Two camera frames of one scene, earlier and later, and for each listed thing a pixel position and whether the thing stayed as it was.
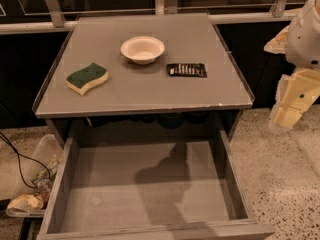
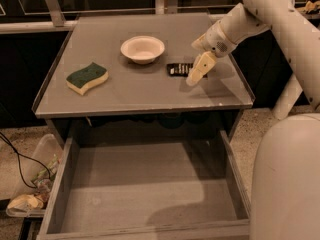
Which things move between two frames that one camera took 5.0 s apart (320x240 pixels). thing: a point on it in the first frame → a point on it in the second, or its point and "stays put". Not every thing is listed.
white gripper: [304, 40] → [216, 40]
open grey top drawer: [149, 190] stays put
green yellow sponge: [82, 79] stays put
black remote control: [186, 70] stays put
